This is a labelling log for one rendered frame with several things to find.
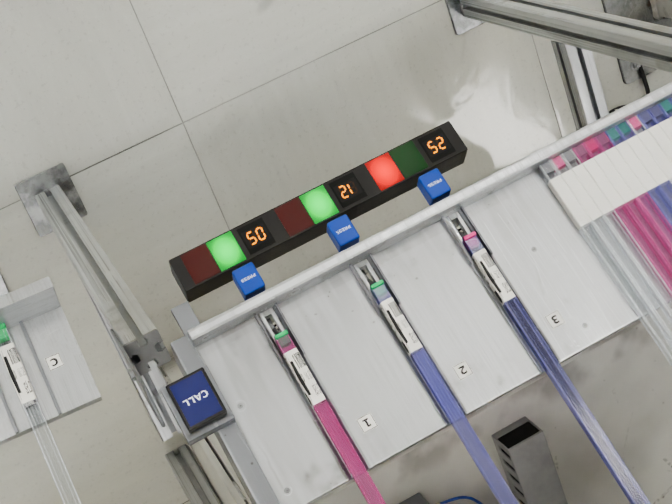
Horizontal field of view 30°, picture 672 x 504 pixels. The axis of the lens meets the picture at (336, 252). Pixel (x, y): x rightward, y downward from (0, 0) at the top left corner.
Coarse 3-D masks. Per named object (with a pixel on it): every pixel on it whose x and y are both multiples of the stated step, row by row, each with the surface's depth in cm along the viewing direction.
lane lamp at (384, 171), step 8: (376, 160) 134; (384, 160) 134; (392, 160) 134; (368, 168) 134; (376, 168) 134; (384, 168) 134; (392, 168) 134; (376, 176) 133; (384, 176) 133; (392, 176) 133; (400, 176) 133; (384, 184) 133; (392, 184) 133
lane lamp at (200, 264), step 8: (200, 248) 130; (184, 256) 129; (192, 256) 129; (200, 256) 129; (208, 256) 129; (184, 264) 129; (192, 264) 129; (200, 264) 129; (208, 264) 129; (216, 264) 129; (192, 272) 129; (200, 272) 129; (208, 272) 129; (216, 272) 129; (200, 280) 128
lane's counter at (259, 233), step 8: (248, 224) 131; (256, 224) 131; (264, 224) 131; (240, 232) 130; (248, 232) 130; (256, 232) 131; (264, 232) 131; (248, 240) 130; (256, 240) 130; (264, 240) 130; (272, 240) 130; (248, 248) 130; (256, 248) 130
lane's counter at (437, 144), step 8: (440, 128) 136; (424, 136) 135; (432, 136) 135; (440, 136) 135; (424, 144) 135; (432, 144) 135; (440, 144) 135; (448, 144) 135; (432, 152) 135; (440, 152) 135; (448, 152) 135; (432, 160) 134
